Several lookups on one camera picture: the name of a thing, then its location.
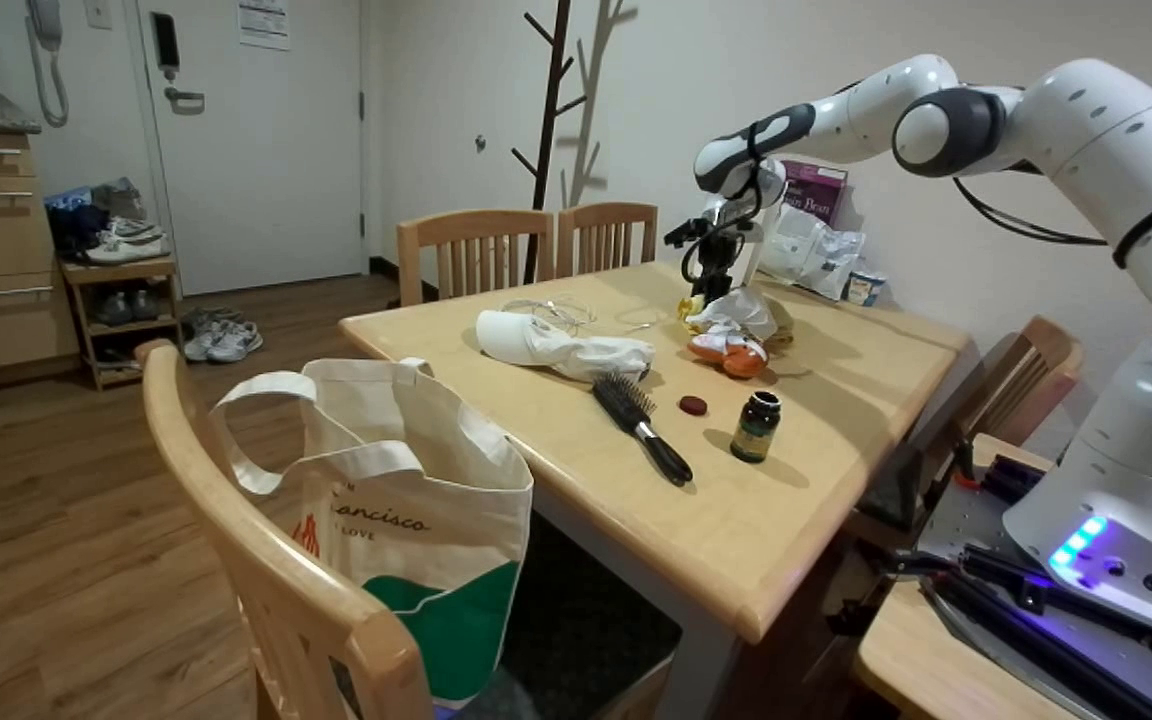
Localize silver door handle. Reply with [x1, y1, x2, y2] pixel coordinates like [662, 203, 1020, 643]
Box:
[161, 86, 207, 122]

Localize white sneakers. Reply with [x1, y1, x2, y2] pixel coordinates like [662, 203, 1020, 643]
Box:
[80, 215, 171, 267]

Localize white door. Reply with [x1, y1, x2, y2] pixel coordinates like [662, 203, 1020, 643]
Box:
[133, 0, 374, 302]

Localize black door lock device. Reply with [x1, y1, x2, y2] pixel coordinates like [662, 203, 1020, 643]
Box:
[149, 10, 183, 79]

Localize dark wooden coat rack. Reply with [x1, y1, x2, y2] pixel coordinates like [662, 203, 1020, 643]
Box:
[508, 0, 584, 285]

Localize dark shoes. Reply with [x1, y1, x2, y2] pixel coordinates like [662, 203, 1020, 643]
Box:
[90, 279, 164, 331]

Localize purple box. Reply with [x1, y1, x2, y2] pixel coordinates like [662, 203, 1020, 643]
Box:
[779, 157, 856, 233]

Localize white paper notice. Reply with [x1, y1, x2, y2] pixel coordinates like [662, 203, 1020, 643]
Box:
[232, 0, 299, 55]

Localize dark floor rug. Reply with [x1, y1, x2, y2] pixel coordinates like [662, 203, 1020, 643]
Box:
[500, 516, 689, 720]

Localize yellow towel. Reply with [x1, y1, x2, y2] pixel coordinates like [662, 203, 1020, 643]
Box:
[671, 293, 795, 356]

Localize red wrapped object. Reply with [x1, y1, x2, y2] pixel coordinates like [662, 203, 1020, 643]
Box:
[684, 329, 775, 390]

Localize canvas tote bag green print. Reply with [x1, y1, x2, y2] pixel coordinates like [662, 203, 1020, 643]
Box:
[210, 353, 539, 712]

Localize grey shoe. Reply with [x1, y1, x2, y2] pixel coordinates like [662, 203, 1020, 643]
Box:
[88, 175, 156, 233]

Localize blue fabric item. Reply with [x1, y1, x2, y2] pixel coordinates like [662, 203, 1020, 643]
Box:
[45, 186, 113, 263]

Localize grey robot mounting plate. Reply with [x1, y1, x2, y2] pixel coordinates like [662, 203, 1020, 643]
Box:
[910, 473, 1152, 720]

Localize dark glass bottle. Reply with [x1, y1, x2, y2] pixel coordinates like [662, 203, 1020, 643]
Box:
[729, 390, 789, 467]

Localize wooden robot side table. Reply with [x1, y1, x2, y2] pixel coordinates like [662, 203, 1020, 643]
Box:
[852, 576, 1088, 720]

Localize light wooden chair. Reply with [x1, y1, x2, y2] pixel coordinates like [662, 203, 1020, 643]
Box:
[856, 313, 1088, 542]
[391, 203, 561, 308]
[135, 338, 437, 720]
[550, 199, 662, 285]

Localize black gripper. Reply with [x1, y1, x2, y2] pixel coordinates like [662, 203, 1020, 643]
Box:
[674, 195, 756, 313]

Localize white wall phone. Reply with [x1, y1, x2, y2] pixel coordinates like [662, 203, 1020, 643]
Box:
[19, 0, 74, 136]

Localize wooden drawer cabinet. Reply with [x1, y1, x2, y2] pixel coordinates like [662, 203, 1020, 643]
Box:
[0, 101, 83, 394]

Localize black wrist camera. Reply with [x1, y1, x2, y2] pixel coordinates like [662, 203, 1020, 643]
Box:
[661, 209, 717, 255]

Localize black hair brush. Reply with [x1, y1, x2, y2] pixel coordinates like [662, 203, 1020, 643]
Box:
[588, 373, 698, 492]

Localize crumpled white plastic bag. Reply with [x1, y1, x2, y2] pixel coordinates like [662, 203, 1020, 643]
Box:
[471, 304, 661, 390]

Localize black bar clamp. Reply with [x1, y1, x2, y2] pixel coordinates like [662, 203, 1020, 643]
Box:
[927, 570, 1152, 720]
[822, 536, 1053, 642]

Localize wooden shoe rack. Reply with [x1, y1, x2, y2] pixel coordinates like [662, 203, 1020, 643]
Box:
[57, 252, 183, 395]

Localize grey white sneaker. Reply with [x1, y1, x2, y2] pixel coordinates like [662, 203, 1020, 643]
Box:
[179, 308, 242, 368]
[207, 318, 269, 366]

